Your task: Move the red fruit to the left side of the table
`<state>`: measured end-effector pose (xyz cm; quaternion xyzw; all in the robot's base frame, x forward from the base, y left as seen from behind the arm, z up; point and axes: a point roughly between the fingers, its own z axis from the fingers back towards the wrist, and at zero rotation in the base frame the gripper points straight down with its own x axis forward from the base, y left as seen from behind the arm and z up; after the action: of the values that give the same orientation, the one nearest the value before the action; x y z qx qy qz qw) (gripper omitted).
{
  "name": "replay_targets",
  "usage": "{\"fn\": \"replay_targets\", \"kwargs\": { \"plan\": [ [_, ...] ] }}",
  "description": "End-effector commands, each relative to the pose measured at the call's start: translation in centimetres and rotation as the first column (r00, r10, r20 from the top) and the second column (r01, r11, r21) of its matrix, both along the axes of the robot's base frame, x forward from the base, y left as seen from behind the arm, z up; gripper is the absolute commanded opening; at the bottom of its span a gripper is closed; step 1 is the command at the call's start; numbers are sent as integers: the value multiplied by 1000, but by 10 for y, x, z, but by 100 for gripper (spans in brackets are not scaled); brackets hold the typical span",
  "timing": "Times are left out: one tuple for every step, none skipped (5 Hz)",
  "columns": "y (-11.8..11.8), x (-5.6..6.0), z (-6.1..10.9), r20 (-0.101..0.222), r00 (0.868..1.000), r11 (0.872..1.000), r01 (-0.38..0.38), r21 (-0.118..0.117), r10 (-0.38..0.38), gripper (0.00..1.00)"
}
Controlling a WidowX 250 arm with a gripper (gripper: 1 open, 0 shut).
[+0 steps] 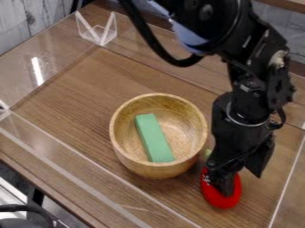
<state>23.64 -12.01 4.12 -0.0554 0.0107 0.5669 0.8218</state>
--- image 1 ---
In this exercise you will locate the clear acrylic corner bracket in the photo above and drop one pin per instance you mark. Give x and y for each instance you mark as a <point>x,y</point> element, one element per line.
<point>96,34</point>

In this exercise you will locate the green rectangular block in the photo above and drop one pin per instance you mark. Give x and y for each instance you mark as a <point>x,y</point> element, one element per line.
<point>152,139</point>

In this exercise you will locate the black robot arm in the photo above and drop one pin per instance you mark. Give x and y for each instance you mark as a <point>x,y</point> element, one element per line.
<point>223,27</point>

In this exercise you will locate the round wooden bowl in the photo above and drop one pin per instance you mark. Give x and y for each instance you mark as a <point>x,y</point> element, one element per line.
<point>184,128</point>

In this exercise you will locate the clear acrylic tray wall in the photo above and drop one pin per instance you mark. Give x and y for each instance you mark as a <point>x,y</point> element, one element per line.
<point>62,85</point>

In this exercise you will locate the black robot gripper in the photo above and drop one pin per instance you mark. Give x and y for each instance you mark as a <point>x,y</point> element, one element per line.
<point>244,144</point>

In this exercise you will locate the red plush strawberry fruit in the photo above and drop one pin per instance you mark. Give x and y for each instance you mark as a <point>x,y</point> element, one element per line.
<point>212,195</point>

